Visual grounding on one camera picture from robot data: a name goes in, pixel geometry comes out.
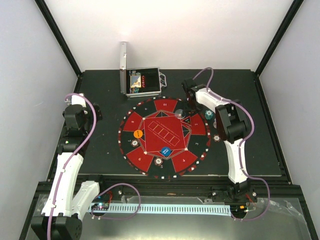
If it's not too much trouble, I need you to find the clear round dealer puck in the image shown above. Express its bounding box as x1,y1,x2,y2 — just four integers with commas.
174,109,186,119

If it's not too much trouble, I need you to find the black triangular token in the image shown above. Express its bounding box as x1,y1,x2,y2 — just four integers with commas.
181,116,192,126

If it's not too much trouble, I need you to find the brown white chip stack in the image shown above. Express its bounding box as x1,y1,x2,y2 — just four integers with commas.
213,134,221,142

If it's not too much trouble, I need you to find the orange round button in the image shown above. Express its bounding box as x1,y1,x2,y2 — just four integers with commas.
133,129,144,139

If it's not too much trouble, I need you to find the blue small blind button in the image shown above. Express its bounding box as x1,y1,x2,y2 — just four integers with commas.
160,146,172,157

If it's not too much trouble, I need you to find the purple white chip stack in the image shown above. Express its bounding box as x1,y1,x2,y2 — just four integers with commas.
212,120,217,129

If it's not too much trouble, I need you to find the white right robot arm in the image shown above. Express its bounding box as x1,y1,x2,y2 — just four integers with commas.
181,79,250,202

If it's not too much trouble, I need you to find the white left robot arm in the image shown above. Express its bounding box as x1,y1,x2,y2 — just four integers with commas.
30,93,108,240

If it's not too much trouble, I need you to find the green poker chip stack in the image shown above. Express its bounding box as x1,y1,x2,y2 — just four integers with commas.
204,110,214,120

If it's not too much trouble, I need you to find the round red black poker mat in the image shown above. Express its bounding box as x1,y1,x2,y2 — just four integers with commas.
118,96,211,180

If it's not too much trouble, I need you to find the card pack in case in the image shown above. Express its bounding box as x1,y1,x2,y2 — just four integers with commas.
130,75,142,88

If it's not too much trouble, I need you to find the open aluminium poker case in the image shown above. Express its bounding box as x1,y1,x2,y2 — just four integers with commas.
119,41,168,98

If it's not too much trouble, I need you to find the small green circuit board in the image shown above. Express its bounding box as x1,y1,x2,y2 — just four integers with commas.
91,202,109,211

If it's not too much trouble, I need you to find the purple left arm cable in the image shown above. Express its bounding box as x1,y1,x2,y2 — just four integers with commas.
46,92,97,240

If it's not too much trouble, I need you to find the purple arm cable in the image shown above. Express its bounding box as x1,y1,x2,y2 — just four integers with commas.
192,66,271,222
46,92,97,240

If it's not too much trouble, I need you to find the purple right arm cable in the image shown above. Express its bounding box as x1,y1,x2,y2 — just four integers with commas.
192,66,271,222

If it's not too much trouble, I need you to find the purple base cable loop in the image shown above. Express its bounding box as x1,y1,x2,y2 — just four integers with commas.
90,183,141,221

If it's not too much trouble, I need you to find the light blue cable duct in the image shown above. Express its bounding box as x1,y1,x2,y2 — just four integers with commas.
88,203,231,217

